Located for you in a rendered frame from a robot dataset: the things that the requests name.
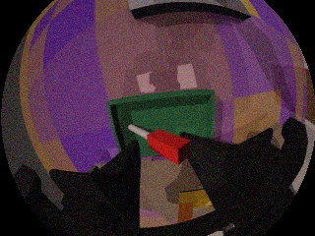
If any green tray floor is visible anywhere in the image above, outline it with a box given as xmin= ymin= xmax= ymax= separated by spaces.
xmin=115 ymin=94 xmax=208 ymax=147

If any green tray rim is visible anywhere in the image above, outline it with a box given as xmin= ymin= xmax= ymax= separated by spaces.
xmin=106 ymin=89 xmax=216 ymax=156

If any red-headed metal pin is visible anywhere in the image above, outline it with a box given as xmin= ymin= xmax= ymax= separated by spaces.
xmin=129 ymin=123 xmax=190 ymax=165

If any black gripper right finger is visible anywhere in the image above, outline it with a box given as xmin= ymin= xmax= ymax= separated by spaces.
xmin=178 ymin=127 xmax=273 ymax=209

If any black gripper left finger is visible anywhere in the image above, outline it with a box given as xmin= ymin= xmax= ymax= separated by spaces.
xmin=48 ymin=141 xmax=141 ymax=228

